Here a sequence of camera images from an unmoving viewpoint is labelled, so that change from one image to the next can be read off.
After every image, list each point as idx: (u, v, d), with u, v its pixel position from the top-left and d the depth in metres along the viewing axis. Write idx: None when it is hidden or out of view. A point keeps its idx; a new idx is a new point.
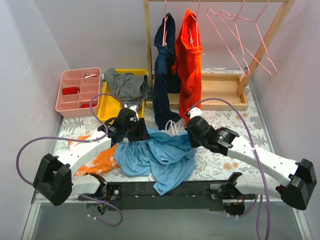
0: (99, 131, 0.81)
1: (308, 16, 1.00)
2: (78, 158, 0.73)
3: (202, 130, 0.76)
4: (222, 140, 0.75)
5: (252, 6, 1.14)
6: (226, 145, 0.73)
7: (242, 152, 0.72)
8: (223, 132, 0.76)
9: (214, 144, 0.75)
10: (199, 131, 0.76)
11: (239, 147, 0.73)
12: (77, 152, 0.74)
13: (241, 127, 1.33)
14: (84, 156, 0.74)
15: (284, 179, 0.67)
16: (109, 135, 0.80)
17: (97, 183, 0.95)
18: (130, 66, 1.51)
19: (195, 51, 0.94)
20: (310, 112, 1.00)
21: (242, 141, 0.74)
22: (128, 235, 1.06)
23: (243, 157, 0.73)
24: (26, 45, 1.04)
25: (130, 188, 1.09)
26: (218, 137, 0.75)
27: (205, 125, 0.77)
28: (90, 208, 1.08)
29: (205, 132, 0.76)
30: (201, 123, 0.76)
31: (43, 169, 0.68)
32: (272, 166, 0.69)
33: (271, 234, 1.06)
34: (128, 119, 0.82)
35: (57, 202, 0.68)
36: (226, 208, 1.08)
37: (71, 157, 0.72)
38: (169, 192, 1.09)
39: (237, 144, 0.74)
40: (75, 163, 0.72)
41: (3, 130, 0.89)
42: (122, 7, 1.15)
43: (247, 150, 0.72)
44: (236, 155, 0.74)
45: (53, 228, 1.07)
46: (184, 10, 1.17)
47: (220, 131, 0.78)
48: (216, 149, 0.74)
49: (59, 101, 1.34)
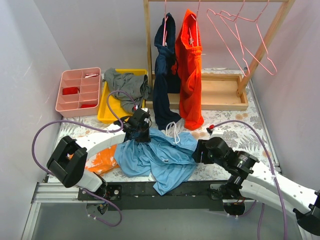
0: (115, 124, 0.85)
1: (308, 17, 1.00)
2: (94, 144, 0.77)
3: (223, 153, 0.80)
4: (242, 165, 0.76)
5: (252, 6, 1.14)
6: (246, 169, 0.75)
7: (262, 178, 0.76)
8: (244, 156, 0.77)
9: (234, 168, 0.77)
10: (220, 153, 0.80)
11: (259, 173, 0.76)
12: (94, 138, 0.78)
13: (242, 128, 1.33)
14: (99, 144, 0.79)
15: (303, 207, 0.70)
16: (124, 130, 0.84)
17: (99, 182, 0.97)
18: (130, 66, 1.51)
19: (195, 51, 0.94)
20: (310, 112, 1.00)
21: (263, 167, 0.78)
22: (128, 235, 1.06)
23: (263, 183, 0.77)
24: (26, 45, 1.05)
25: (130, 188, 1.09)
26: (238, 162, 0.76)
27: (226, 147, 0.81)
28: (90, 208, 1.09)
29: (225, 155, 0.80)
30: (222, 146, 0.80)
31: (60, 149, 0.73)
32: (292, 194, 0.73)
33: (271, 234, 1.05)
34: (143, 118, 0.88)
35: (67, 184, 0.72)
36: (226, 208, 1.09)
37: (88, 143, 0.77)
38: (169, 192, 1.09)
39: (257, 170, 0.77)
40: (91, 148, 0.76)
41: (3, 129, 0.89)
42: (122, 7, 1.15)
43: (268, 178, 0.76)
44: (256, 180, 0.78)
45: (53, 228, 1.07)
46: (184, 10, 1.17)
47: (240, 155, 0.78)
48: (235, 173, 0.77)
49: (59, 101, 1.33)
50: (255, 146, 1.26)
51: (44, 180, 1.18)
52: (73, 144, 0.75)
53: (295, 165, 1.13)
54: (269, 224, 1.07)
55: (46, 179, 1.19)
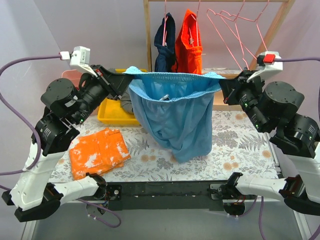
0: (33, 145, 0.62)
1: (309, 17, 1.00)
2: (25, 195, 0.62)
3: (288, 116, 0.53)
4: (310, 142, 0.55)
5: (252, 7, 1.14)
6: (310, 153, 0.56)
7: (318, 166, 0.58)
8: (311, 128, 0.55)
9: (293, 140, 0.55)
10: (283, 111, 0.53)
11: (319, 158, 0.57)
12: (21, 188, 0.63)
13: (242, 128, 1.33)
14: (32, 187, 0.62)
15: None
16: (45, 153, 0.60)
17: (94, 186, 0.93)
18: (130, 66, 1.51)
19: (195, 51, 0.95)
20: (310, 112, 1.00)
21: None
22: (127, 235, 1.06)
23: (307, 165, 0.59)
24: (26, 45, 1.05)
25: (130, 188, 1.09)
26: (308, 137, 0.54)
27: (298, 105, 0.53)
28: (90, 208, 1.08)
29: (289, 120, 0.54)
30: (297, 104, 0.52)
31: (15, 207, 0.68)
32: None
33: (271, 234, 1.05)
34: (66, 105, 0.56)
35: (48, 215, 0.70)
36: (226, 208, 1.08)
37: (20, 197, 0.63)
38: (169, 192, 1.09)
39: (319, 152, 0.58)
40: (26, 200, 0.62)
41: (3, 130, 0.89)
42: (122, 7, 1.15)
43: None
44: (306, 161, 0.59)
45: (53, 228, 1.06)
46: (184, 10, 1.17)
47: (308, 127, 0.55)
48: (293, 147, 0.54)
49: None
50: (255, 146, 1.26)
51: None
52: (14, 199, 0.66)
53: None
54: (269, 224, 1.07)
55: None
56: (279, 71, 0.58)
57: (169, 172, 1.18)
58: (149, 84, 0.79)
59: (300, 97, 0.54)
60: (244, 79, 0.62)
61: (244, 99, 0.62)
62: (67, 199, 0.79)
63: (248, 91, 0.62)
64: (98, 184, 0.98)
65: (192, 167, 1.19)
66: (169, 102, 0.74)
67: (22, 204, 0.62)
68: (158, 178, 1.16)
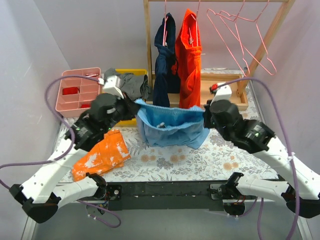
0: (65, 140, 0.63)
1: (308, 17, 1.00)
2: (42, 186, 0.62)
3: (229, 121, 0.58)
4: (257, 138, 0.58)
5: (252, 7, 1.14)
6: (259, 147, 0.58)
7: (276, 158, 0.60)
8: (257, 126, 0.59)
9: (244, 139, 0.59)
10: (224, 120, 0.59)
11: (274, 152, 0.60)
12: (41, 178, 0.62)
13: None
14: (49, 181, 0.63)
15: (312, 195, 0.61)
16: (76, 147, 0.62)
17: (94, 187, 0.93)
18: (130, 66, 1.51)
19: (194, 51, 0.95)
20: (310, 112, 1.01)
21: (278, 144, 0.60)
22: (128, 234, 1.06)
23: (271, 162, 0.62)
24: (26, 45, 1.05)
25: (130, 188, 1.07)
26: (253, 134, 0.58)
27: (236, 112, 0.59)
28: (90, 208, 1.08)
29: (234, 124, 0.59)
30: (232, 110, 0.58)
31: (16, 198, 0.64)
32: (303, 180, 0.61)
33: (271, 234, 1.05)
34: (106, 113, 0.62)
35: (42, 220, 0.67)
36: (226, 208, 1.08)
37: (34, 187, 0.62)
38: (169, 192, 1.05)
39: (273, 147, 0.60)
40: (40, 192, 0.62)
41: (3, 129, 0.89)
42: (122, 7, 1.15)
43: (283, 158, 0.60)
44: (266, 158, 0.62)
45: (53, 228, 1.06)
46: (184, 10, 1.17)
47: (253, 125, 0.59)
48: (244, 145, 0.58)
49: (59, 101, 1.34)
50: None
51: None
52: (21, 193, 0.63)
53: None
54: (269, 224, 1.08)
55: None
56: (227, 96, 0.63)
57: (169, 172, 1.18)
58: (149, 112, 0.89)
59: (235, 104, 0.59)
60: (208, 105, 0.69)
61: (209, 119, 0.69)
62: (66, 201, 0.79)
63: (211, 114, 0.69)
64: (98, 184, 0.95)
65: (192, 167, 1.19)
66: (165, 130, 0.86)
67: (36, 195, 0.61)
68: (158, 178, 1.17)
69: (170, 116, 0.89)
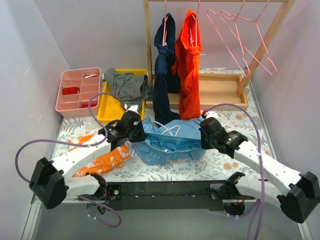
0: (99, 135, 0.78)
1: (308, 16, 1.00)
2: (73, 164, 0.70)
3: (212, 131, 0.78)
4: (231, 141, 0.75)
5: (252, 7, 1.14)
6: (232, 148, 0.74)
7: (247, 156, 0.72)
8: (234, 135, 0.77)
9: (222, 143, 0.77)
10: (209, 131, 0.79)
11: (246, 151, 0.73)
12: (73, 158, 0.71)
13: (242, 128, 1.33)
14: (79, 162, 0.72)
15: (283, 186, 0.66)
16: (109, 140, 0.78)
17: (96, 185, 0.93)
18: (130, 66, 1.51)
19: (193, 52, 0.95)
20: (309, 112, 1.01)
21: (249, 145, 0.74)
22: (127, 234, 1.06)
23: (246, 161, 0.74)
24: (26, 45, 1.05)
25: (130, 188, 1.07)
26: (227, 139, 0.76)
27: (217, 125, 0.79)
28: (90, 208, 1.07)
29: (215, 133, 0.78)
30: (213, 123, 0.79)
31: (38, 173, 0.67)
32: (273, 173, 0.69)
33: (271, 234, 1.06)
34: (132, 123, 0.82)
35: (49, 206, 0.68)
36: (226, 208, 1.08)
37: (66, 163, 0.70)
38: (169, 192, 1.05)
39: (244, 148, 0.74)
40: (70, 168, 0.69)
41: (3, 130, 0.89)
42: (122, 7, 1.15)
43: (253, 156, 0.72)
44: (242, 159, 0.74)
45: (53, 228, 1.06)
46: (184, 10, 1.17)
47: (231, 133, 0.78)
48: (223, 149, 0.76)
49: (59, 101, 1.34)
50: None
51: None
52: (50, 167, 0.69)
53: (294, 164, 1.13)
54: (269, 224, 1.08)
55: None
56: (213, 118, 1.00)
57: (169, 173, 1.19)
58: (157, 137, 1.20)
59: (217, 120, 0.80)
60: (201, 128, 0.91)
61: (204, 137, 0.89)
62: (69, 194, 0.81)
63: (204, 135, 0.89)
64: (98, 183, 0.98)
65: (192, 167, 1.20)
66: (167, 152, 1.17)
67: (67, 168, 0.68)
68: (157, 177, 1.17)
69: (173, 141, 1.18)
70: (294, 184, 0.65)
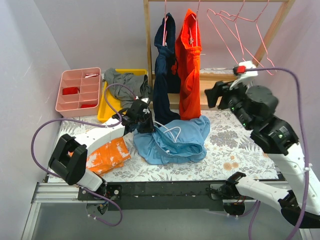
0: (113, 118, 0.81)
1: (309, 16, 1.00)
2: (93, 140, 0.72)
3: (260, 112, 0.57)
4: (281, 139, 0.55)
5: (252, 7, 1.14)
6: (279, 148, 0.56)
7: (292, 166, 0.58)
8: (285, 128, 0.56)
9: (265, 137, 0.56)
10: (257, 110, 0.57)
11: (293, 158, 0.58)
12: (93, 134, 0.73)
13: (242, 128, 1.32)
14: (99, 139, 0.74)
15: (315, 210, 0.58)
16: (123, 123, 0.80)
17: (99, 181, 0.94)
18: (130, 66, 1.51)
19: (194, 51, 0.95)
20: (310, 112, 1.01)
21: (298, 151, 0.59)
22: (128, 234, 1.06)
23: (286, 168, 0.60)
24: (26, 45, 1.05)
25: (130, 188, 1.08)
26: (278, 134, 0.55)
27: (273, 109, 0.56)
28: (90, 208, 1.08)
29: (262, 118, 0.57)
30: (270, 105, 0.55)
31: (59, 148, 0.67)
32: (311, 194, 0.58)
33: (271, 234, 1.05)
34: (141, 110, 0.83)
35: (70, 182, 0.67)
36: (226, 208, 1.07)
37: (87, 139, 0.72)
38: (169, 192, 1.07)
39: (292, 152, 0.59)
40: (91, 144, 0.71)
41: (3, 130, 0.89)
42: (122, 7, 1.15)
43: (299, 168, 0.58)
44: (281, 163, 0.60)
45: (53, 228, 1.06)
46: (184, 10, 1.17)
47: (282, 125, 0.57)
48: (265, 143, 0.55)
49: (59, 101, 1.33)
50: (254, 146, 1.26)
51: (44, 180, 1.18)
52: (72, 142, 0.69)
53: None
54: (269, 224, 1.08)
55: (46, 179, 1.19)
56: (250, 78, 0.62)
57: (169, 173, 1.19)
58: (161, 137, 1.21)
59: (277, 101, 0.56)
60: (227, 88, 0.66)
61: (231, 104, 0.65)
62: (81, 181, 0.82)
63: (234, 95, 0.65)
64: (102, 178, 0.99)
65: (192, 167, 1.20)
66: (168, 152, 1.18)
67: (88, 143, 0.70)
68: (157, 178, 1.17)
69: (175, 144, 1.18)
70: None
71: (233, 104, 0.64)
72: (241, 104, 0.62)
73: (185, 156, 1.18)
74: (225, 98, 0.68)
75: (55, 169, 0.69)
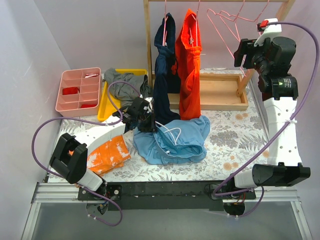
0: (114, 117, 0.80)
1: (309, 16, 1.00)
2: (94, 139, 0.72)
3: (274, 59, 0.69)
4: (279, 86, 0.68)
5: (252, 7, 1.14)
6: (272, 92, 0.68)
7: (276, 113, 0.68)
8: (288, 80, 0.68)
9: (267, 80, 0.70)
10: (271, 57, 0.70)
11: (280, 107, 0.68)
12: (94, 133, 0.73)
13: (242, 127, 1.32)
14: (99, 138, 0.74)
15: (275, 159, 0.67)
16: (123, 121, 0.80)
17: (100, 180, 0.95)
18: (130, 66, 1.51)
19: (194, 51, 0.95)
20: (310, 112, 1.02)
21: (288, 105, 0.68)
22: (127, 234, 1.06)
23: (271, 115, 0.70)
24: (26, 45, 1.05)
25: (130, 188, 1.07)
26: (279, 82, 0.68)
27: (286, 58, 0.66)
28: (90, 208, 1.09)
29: (274, 64, 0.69)
30: (283, 53, 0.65)
31: (60, 146, 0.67)
32: (279, 144, 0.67)
33: (271, 234, 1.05)
34: (142, 107, 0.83)
35: (71, 181, 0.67)
36: (226, 208, 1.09)
37: (87, 138, 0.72)
38: (169, 192, 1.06)
39: (282, 103, 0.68)
40: (91, 142, 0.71)
41: (3, 130, 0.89)
42: (122, 7, 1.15)
43: (282, 117, 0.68)
44: (270, 110, 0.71)
45: (53, 228, 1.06)
46: (185, 10, 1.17)
47: (286, 77, 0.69)
48: (263, 84, 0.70)
49: (59, 101, 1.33)
50: (254, 146, 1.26)
51: (44, 180, 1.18)
52: (73, 141, 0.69)
53: None
54: (269, 224, 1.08)
55: (46, 179, 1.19)
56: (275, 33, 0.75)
57: (169, 173, 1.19)
58: (163, 137, 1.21)
59: (293, 53, 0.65)
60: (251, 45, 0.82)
61: (254, 59, 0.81)
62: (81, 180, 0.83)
63: (258, 52, 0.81)
64: (102, 178, 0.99)
65: (192, 167, 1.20)
66: (168, 153, 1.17)
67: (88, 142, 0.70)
68: (157, 178, 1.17)
69: (175, 145, 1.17)
70: (284, 165, 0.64)
71: (256, 59, 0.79)
72: (262, 58, 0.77)
73: (186, 156, 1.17)
74: (249, 56, 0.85)
75: (56, 168, 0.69)
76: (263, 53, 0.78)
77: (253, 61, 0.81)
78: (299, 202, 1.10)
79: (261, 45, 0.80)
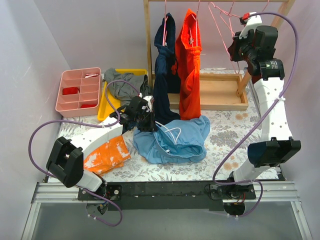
0: (111, 118, 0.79)
1: (309, 16, 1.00)
2: (90, 142, 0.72)
3: (259, 44, 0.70)
4: (267, 68, 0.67)
5: (251, 7, 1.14)
6: (260, 73, 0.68)
7: (266, 92, 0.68)
8: (274, 62, 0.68)
9: (255, 63, 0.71)
10: (256, 42, 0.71)
11: (269, 86, 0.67)
12: (90, 136, 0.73)
13: (242, 127, 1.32)
14: (96, 141, 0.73)
15: (267, 135, 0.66)
16: (121, 123, 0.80)
17: (99, 181, 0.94)
18: (130, 67, 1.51)
19: (194, 51, 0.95)
20: (310, 111, 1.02)
21: (276, 84, 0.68)
22: (128, 234, 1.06)
23: (261, 95, 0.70)
24: (27, 45, 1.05)
25: (130, 188, 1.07)
26: (265, 64, 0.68)
27: (271, 42, 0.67)
28: (90, 208, 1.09)
29: (260, 49, 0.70)
30: (268, 36, 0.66)
31: (56, 151, 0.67)
32: (270, 120, 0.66)
33: (270, 235, 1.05)
34: (140, 107, 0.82)
35: (68, 184, 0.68)
36: (226, 208, 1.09)
37: (83, 141, 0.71)
38: (169, 192, 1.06)
39: (270, 82, 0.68)
40: (87, 146, 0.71)
41: (3, 129, 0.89)
42: (122, 7, 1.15)
43: (271, 96, 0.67)
44: (259, 91, 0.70)
45: (53, 228, 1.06)
46: (185, 10, 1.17)
47: (271, 60, 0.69)
48: (252, 67, 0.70)
49: (59, 101, 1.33)
50: None
51: (44, 180, 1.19)
52: (69, 145, 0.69)
53: (297, 165, 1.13)
54: (269, 224, 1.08)
55: (46, 179, 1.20)
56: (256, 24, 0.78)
57: (169, 173, 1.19)
58: (163, 137, 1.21)
59: (277, 37, 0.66)
60: (237, 37, 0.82)
61: (241, 50, 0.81)
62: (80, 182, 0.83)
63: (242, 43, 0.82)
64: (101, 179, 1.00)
65: (192, 167, 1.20)
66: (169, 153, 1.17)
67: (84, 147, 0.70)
68: (157, 178, 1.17)
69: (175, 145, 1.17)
70: (277, 140, 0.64)
71: (243, 49, 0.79)
72: (249, 47, 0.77)
73: (186, 156, 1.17)
74: (235, 48, 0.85)
75: (53, 171, 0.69)
76: (248, 43, 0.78)
77: (241, 52, 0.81)
78: (299, 202, 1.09)
79: (246, 37, 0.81)
